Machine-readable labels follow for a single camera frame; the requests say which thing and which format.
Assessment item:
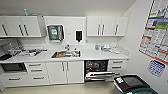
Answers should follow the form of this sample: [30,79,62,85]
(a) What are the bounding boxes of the stainless steel dishwasher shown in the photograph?
[83,59,116,83]

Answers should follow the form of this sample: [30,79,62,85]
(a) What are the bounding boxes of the black soap dispenser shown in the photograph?
[75,29,84,43]

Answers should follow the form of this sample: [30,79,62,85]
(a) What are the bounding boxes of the chrome sink faucet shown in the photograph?
[64,44,72,52]

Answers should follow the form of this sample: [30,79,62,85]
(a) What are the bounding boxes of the steel paper towel dispenser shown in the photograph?
[46,23,65,43]

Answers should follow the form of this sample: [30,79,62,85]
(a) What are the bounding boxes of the white double-door base cabinet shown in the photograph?
[46,60,85,85]

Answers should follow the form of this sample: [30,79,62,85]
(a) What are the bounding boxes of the blue spray bottle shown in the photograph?
[23,8,30,17]

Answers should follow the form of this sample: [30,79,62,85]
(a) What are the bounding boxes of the white wall cabinet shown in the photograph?
[0,15,46,39]
[86,15,130,38]

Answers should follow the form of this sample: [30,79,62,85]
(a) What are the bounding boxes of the large wall poster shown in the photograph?
[138,0,168,65]

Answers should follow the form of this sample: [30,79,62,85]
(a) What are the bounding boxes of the small wall poster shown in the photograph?
[146,59,167,79]

